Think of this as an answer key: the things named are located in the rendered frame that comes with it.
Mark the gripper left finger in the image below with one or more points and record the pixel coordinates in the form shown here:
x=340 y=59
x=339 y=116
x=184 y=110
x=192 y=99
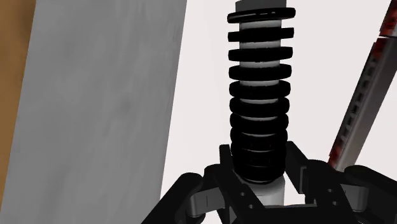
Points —
x=231 y=192

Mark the grey and red long bar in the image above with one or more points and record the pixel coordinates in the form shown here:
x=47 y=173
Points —
x=363 y=102

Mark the white cylinder with black coil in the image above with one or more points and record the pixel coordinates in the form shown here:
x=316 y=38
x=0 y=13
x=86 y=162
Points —
x=259 y=93

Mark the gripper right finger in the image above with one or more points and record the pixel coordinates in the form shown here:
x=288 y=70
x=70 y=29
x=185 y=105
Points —
x=322 y=186

